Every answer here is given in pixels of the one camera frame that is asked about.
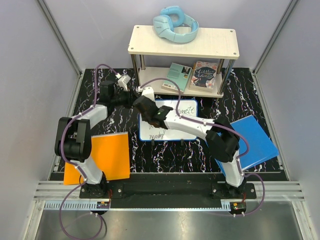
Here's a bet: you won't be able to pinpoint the blue-framed whiteboard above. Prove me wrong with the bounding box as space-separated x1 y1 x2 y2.
138 99 198 142

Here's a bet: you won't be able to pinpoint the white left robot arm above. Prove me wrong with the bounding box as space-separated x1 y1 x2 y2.
54 75 137 198

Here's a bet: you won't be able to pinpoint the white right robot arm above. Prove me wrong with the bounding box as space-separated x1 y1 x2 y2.
133 96 245 199

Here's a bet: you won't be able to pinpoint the teal paperback book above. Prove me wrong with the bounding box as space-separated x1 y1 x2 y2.
161 63 193 93

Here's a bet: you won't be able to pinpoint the orange folder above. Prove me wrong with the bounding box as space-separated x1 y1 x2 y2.
79 132 130 185

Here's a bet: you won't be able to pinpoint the Little Women book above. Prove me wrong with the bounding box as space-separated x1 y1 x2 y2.
189 61 218 93

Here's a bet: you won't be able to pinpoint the black marble-pattern mat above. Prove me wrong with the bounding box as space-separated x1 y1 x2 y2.
48 67 291 181

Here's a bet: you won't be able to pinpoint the light blue headphones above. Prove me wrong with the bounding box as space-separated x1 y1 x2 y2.
153 6 199 44

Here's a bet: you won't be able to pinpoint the white two-tier shelf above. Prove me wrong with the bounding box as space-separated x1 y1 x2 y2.
128 25 240 98

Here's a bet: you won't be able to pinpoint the blue folder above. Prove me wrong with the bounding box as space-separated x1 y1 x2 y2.
207 115 279 186

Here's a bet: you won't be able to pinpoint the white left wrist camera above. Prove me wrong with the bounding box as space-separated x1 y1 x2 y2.
115 73 131 92

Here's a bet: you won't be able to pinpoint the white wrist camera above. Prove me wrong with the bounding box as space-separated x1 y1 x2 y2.
115 73 131 92
136 86 155 102

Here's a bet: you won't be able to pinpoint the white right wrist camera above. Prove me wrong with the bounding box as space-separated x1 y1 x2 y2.
136 86 155 102

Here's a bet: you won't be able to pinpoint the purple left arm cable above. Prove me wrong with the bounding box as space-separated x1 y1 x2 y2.
58 63 121 239

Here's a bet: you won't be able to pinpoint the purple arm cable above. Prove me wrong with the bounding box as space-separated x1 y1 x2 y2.
136 76 265 218
58 63 121 239

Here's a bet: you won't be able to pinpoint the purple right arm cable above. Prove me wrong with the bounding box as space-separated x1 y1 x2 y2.
136 76 265 218

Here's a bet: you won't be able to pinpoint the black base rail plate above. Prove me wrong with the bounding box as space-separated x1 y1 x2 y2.
79 172 257 200

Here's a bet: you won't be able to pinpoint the aluminium slotted rail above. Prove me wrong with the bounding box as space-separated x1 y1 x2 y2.
33 181 305 212

